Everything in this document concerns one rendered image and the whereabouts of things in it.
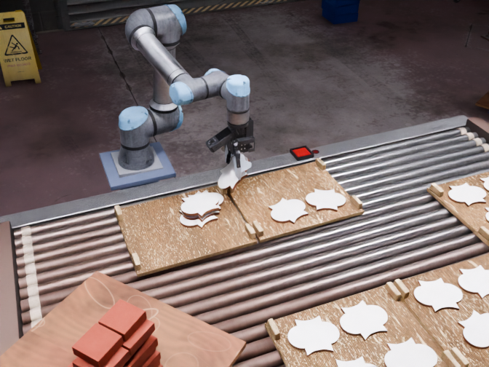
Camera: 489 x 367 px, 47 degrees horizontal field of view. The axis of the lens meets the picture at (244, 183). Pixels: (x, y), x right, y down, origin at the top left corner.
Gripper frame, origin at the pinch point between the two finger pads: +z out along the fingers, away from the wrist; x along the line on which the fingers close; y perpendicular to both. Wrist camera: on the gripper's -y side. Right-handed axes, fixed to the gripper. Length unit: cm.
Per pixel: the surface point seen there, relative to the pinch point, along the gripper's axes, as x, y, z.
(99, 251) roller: -8, -51, 15
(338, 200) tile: -18.3, 34.3, 10.2
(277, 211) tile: -15.5, 11.3, 10.5
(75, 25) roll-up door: 459, 2, 103
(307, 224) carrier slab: -24.7, 18.4, 11.6
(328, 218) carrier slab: -24.5, 27.0, 11.4
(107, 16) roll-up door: 460, 37, 97
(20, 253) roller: 2, -75, 15
